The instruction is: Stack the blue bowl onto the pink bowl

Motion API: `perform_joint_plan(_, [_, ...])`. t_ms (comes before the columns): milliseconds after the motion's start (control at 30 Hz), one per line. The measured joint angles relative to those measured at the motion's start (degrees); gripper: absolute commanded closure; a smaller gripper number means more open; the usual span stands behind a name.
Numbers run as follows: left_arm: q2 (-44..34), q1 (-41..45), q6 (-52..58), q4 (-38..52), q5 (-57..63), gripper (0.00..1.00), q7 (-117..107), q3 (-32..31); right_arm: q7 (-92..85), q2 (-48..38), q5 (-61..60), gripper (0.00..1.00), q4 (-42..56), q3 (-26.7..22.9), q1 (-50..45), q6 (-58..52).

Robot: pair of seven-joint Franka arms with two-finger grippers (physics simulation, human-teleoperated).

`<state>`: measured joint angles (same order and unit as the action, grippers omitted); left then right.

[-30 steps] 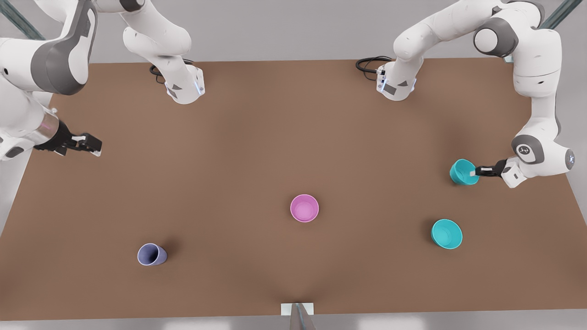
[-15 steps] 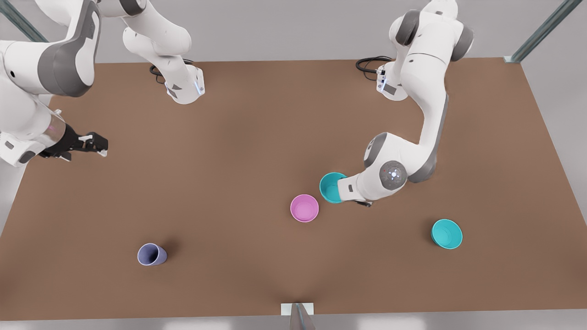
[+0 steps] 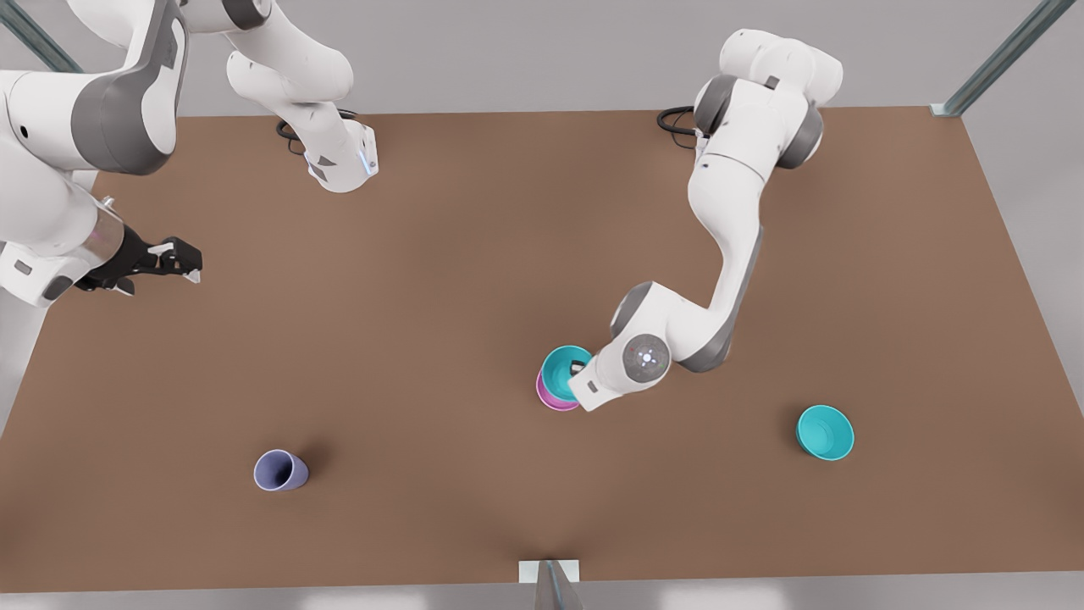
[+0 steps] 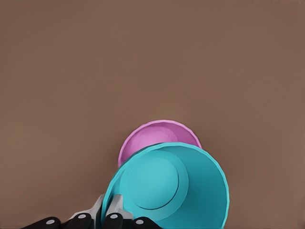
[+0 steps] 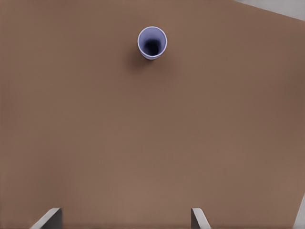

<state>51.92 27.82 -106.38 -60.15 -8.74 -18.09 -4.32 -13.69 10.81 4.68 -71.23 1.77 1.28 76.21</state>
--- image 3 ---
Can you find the teal blue bowl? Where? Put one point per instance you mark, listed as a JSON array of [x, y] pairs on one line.
[[824, 432], [559, 366]]

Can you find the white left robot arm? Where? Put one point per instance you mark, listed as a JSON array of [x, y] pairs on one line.
[[732, 195]]

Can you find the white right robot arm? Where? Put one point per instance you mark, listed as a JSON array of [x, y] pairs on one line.
[[51, 127]]

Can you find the pink bowl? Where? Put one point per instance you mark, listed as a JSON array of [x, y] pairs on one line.
[[550, 398]]

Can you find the lavender purple cup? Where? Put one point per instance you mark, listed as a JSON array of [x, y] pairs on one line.
[[278, 471]]

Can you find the silver frame post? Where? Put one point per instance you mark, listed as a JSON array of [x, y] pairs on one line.
[[552, 583], [999, 59], [38, 36]]

